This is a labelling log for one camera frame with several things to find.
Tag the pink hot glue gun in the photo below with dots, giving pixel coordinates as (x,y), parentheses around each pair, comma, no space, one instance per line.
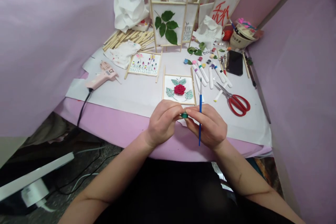
(103,75)

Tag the crumpled white plastic bag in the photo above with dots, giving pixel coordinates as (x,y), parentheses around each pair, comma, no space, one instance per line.
(130,6)

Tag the person's body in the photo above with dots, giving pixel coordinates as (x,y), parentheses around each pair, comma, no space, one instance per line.
(170,195)

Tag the rose picture wooden frame panel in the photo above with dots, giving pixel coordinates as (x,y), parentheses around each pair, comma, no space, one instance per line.
(179,89)

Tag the pink tablecloth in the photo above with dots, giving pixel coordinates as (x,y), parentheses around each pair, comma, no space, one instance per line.
(118,127)

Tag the paint-stained white cloth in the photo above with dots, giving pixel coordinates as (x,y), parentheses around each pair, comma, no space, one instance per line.
(122,52)

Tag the pile of wooden sticks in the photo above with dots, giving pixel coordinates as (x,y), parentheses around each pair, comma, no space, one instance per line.
(128,37)

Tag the black smartphone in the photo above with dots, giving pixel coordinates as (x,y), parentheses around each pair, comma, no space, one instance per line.
(234,62)

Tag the scattered coloured paint pots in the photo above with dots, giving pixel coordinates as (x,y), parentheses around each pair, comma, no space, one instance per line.
(202,58)

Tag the person's right hand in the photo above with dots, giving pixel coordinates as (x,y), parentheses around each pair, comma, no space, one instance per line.
(211,129)

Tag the meadow flowers wooden frame panel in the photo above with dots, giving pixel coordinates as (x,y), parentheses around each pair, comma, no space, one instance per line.
(144,65)

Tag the blue thin paintbrush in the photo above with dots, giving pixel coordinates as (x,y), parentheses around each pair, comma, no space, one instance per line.
(200,95)

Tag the green leaf sprig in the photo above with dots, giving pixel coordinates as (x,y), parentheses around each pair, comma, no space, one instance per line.
(195,50)

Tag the small green paint pot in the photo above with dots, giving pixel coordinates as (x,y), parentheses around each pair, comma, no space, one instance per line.
(184,115)

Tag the dark thin pencil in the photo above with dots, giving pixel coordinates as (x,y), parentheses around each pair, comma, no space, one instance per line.
(252,73)

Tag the white power strip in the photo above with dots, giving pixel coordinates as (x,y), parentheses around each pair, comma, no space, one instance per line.
(39,172)

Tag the person's left hand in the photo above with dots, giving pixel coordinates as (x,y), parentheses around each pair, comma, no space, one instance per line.
(160,127)

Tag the red character paper panel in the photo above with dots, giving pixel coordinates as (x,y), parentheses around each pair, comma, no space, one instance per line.
(221,11)

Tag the pink paper flowers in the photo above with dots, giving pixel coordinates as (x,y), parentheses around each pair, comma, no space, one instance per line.
(246,24)

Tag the row of white markers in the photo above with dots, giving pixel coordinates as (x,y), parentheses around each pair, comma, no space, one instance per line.
(203,75)

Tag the green leaf lantern frame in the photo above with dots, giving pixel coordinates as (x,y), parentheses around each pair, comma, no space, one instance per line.
(168,24)

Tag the white plug adapter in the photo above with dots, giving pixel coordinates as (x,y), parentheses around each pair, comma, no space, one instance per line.
(36,192)

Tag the red thread ball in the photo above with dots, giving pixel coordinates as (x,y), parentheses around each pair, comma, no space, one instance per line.
(227,35)

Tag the beige paper cup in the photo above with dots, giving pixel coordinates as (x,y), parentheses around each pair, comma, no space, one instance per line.
(240,41)

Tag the large white paper sheet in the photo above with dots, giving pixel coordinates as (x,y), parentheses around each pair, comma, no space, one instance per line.
(131,95)

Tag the crumpled white tissue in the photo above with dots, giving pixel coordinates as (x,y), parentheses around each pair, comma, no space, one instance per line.
(208,31)

